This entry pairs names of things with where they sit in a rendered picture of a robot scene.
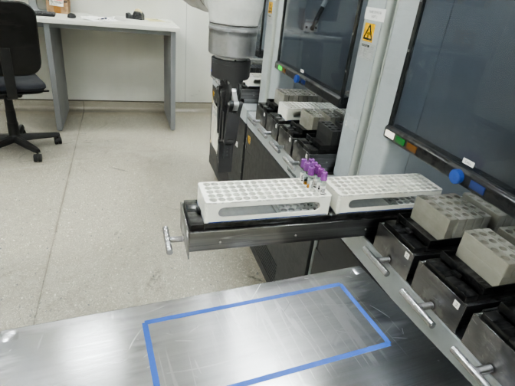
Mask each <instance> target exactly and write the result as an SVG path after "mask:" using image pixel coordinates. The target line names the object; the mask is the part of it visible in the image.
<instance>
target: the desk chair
mask: <svg viewBox="0 0 515 386"><path fill-rule="evenodd" d="M40 68H41V52H40V44H39V37H38V24H37V17H36V14H35V12H34V10H33V8H32V7H31V6H30V5H28V4H27V3H25V2H20V1H9V0H0V99H4V103H5V114H6V119H7V127H8V133H0V148H1V147H4V146H7V145H10V144H12V143H16V144H18V145H20V146H22V147H24V148H26V149H28V150H30V151H32V152H35V153H36V154H34V155H33V159H34V162H38V161H39V162H42V154H39V152H41V151H40V149H39V148H38V147H37V146H35V145H33V144H32V143H30V142H29V141H27V140H33V139H46V138H52V137H54V143H55V144H58V143H59V144H62V139H61V136H60V133H59V132H32V133H26V132H25V128H24V125H23V124H21V125H18V121H17V118H16V114H15V109H14V105H13V100H16V99H18V98H21V97H23V96H22V95H25V94H37V93H43V92H49V90H44V89H45V88H46V85H45V83H44V82H43V81H42V80H41V79H40V78H39V77H38V76H37V75H36V73H37V72H38V71H39V70H40Z"/></svg>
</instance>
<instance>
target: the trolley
mask: <svg viewBox="0 0 515 386"><path fill-rule="evenodd" d="M0 386H473V385H472V383H470V382H469V380H467V379H466V377H465V376H463V375H462V373H461V372H460V371H459V370H458V369H457V368H456V367H455V366H454V365H453V364H452V363H451V362H450V361H449V359H448V358H447V357H446V356H445V355H444V354H443V353H442V352H441V351H440V350H439V349H438V348H437V347H436V345H435V344H434V343H433V342H432V341H431V340H430V339H429V338H428V337H427V336H426V335H425V334H424V332H423V331H422V330H420V328H419V327H417V325H416V324H414V322H413V321H412V320H411V319H410V318H409V317H408V316H407V315H406V314H405V313H404V312H403V311H402V310H401V309H400V308H399V307H398V305H397V304H396V303H395V302H394V301H393V300H392V299H391V298H390V297H389V296H388V295H387V294H386V293H385V291H384V290H383V289H382V288H381V287H380V286H379V285H378V284H377V283H376V282H375V281H374V280H373V279H372V277H371V276H370V275H369V274H368V273H367V272H366V271H365V270H364V269H363V268H362V267H361V266H356V267H348V268H343V269H339V270H331V271H326V272H322V273H315V274H310V275H306V276H298V277H293V278H289V279H284V280H276V281H272V282H267V283H259V284H255V285H250V286H243V287H238V288H234V289H226V290H222V291H217V292H213V293H205V294H200V295H196V296H188V297H183V298H179V299H171V300H166V301H162V302H157V303H150V304H146V305H141V306H133V307H129V308H124V309H116V310H112V311H107V312H99V313H95V314H90V315H86V316H78V317H74V318H69V319H62V320H57V321H53V322H45V323H40V324H36V325H28V326H23V327H19V328H14V329H6V330H2V331H0Z"/></svg>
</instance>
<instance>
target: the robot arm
mask: <svg viewBox="0 0 515 386"><path fill-rule="evenodd" d="M183 1H184V2H186V3H187V4H188V5H190V6H192V7H194V8H197V9H199V10H202V11H205V12H208V14H209V25H208V28H209V32H208V52H209V53H210V54H214V55H213V56H212V65H211V75H212V76H213V77H214V78H217V79H219V80H220V86H217V87H216V90H217V130H216V131H217V133H218V138H219V139H218V154H217V167H216V169H217V171H218V172H231V165H232V155H233V145H234V144H235V143H236V142H237V134H238V125H239V120H240V115H241V109H242V107H243V102H242V101H239V100H240V98H241V89H240V88H239V87H240V85H239V83H240V82H241V81H243V80H247V79H248V78H249V77H250V69H251V59H249V58H252V57H254V56H255V50H256V43H257V34H258V22H259V18H260V16H261V13H262V10H263V7H264V0H183Z"/></svg>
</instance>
